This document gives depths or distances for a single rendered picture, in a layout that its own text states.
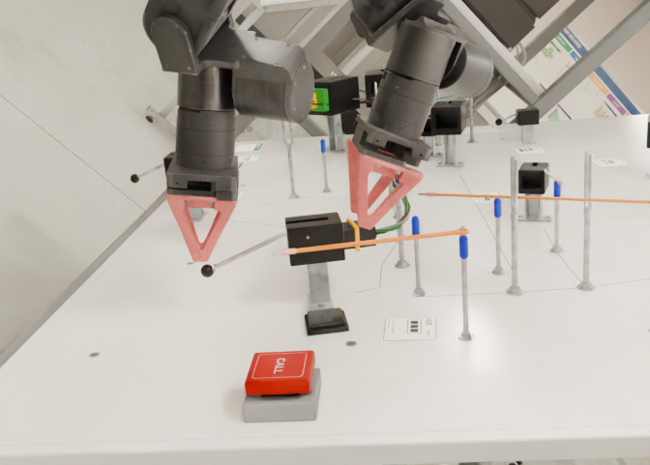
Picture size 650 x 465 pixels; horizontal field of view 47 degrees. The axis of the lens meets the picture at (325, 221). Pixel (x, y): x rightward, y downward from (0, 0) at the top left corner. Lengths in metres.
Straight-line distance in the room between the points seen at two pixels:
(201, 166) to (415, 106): 0.21
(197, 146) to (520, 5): 1.20
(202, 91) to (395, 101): 0.19
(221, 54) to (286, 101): 0.07
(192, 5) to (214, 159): 0.15
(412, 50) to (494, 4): 1.06
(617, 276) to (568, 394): 0.25
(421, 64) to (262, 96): 0.16
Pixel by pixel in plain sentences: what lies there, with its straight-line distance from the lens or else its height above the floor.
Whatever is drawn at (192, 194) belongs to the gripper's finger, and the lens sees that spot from 0.73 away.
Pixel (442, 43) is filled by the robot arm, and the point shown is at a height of 1.36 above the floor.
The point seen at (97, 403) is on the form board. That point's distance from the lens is 0.67.
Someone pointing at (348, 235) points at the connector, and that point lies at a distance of 0.76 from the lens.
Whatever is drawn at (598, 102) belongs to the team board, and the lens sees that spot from 9.33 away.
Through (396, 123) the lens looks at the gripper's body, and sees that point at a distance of 0.74.
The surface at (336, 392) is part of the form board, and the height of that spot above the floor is 1.11.
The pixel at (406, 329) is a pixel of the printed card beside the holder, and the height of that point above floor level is 1.16.
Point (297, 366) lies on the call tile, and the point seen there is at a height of 1.12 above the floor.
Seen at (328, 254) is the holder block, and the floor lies 1.14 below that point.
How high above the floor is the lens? 1.36
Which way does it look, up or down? 15 degrees down
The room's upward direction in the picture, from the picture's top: 47 degrees clockwise
